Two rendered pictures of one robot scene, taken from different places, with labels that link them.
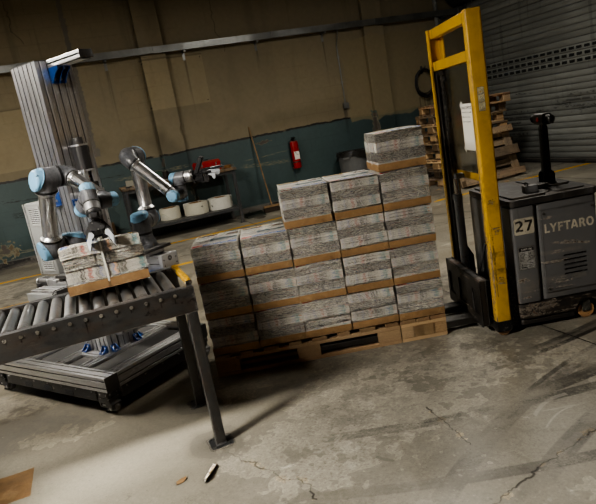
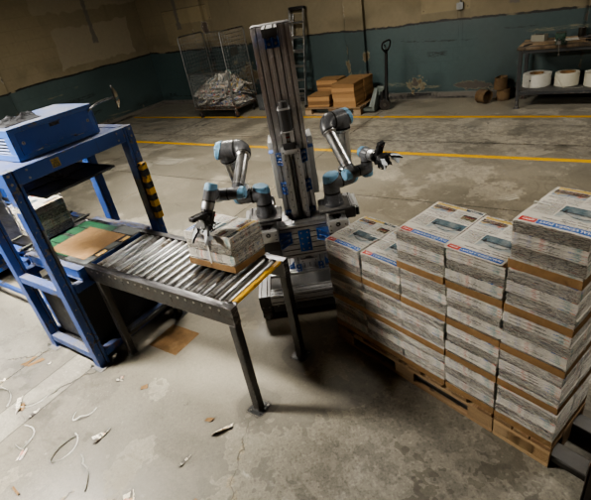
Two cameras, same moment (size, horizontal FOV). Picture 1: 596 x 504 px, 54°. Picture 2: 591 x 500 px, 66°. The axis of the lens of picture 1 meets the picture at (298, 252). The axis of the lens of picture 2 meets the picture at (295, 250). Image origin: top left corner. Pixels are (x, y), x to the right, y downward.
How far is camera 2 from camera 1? 2.41 m
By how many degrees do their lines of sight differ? 55
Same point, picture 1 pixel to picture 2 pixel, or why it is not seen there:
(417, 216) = (546, 339)
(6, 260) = (413, 91)
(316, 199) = (430, 255)
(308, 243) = (416, 290)
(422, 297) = (527, 416)
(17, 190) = (435, 31)
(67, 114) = (279, 77)
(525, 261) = not seen: outside the picture
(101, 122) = not seen: outside the picture
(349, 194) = (466, 270)
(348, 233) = (457, 306)
